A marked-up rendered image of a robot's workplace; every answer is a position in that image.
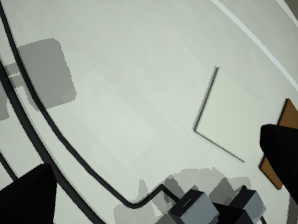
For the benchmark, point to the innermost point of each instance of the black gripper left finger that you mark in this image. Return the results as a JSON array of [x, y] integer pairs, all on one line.
[[31, 199]]

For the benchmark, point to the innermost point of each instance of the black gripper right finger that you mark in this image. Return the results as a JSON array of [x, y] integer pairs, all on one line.
[[280, 145]]

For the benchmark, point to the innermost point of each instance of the brown flat bar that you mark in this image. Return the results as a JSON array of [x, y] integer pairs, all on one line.
[[289, 118]]

